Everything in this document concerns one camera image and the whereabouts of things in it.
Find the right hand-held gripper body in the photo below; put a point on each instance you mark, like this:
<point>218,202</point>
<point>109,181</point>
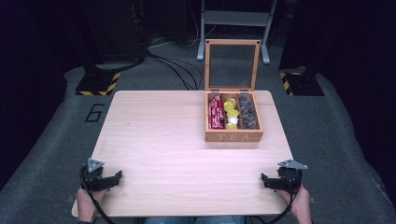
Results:
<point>290,177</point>

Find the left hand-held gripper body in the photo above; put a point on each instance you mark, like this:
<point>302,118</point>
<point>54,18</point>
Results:
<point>92,179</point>

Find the person's left hand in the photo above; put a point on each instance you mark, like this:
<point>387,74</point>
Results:
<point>87,203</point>

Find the person's right hand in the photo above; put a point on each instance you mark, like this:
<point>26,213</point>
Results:
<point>299,203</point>

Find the wooden tea box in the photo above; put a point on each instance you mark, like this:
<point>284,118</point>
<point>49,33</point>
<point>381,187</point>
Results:
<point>233,135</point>

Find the yellow lid capsule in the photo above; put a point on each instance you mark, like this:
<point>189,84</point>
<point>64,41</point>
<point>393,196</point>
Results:
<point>229,107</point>
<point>233,114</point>
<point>231,126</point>
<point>231,101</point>

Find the pile of dark tea packets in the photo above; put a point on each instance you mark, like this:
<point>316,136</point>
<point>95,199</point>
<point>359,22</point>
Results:
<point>248,113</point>

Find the row of red packets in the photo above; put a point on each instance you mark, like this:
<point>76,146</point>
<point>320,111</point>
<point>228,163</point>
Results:
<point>216,112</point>

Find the black stand base yellow stripes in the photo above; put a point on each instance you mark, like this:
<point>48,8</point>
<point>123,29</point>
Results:
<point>97,83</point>
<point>300,84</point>

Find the grey metal stand frame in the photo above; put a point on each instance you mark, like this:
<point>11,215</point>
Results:
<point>235,18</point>

